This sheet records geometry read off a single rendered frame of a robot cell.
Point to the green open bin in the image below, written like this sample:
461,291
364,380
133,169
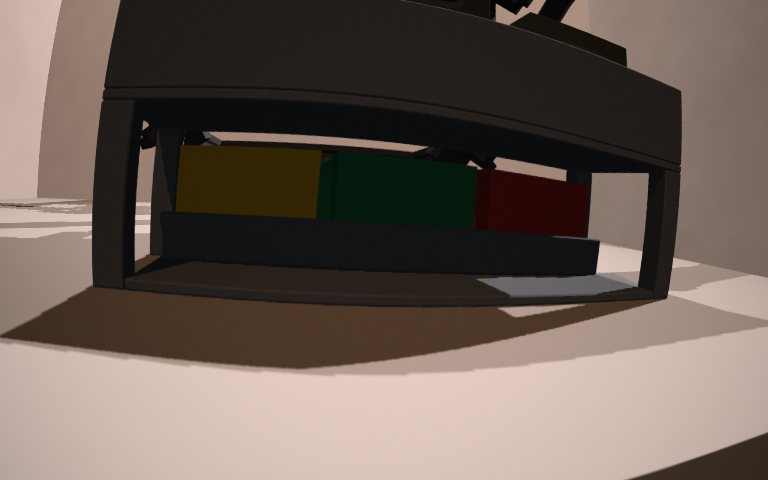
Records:
388,189

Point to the red bin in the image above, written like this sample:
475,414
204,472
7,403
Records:
515,202

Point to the dark grey shelf rack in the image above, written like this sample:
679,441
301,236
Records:
382,70

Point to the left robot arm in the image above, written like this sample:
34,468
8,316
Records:
553,9

